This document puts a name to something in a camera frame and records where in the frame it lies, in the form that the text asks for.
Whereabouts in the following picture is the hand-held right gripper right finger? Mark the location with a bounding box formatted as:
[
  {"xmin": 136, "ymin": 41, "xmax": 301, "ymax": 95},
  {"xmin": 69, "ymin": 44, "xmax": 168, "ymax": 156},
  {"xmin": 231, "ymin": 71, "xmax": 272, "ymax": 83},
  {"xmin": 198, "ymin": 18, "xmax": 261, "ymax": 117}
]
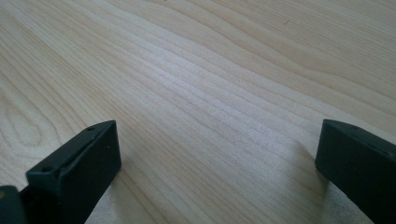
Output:
[{"xmin": 314, "ymin": 119, "xmax": 396, "ymax": 224}]

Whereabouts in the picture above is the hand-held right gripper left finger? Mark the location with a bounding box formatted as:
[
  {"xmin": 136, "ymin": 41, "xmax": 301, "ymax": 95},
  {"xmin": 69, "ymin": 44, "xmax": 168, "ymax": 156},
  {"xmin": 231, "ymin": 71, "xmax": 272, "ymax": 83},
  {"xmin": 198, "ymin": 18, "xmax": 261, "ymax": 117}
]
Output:
[{"xmin": 25, "ymin": 119, "xmax": 122, "ymax": 224}]

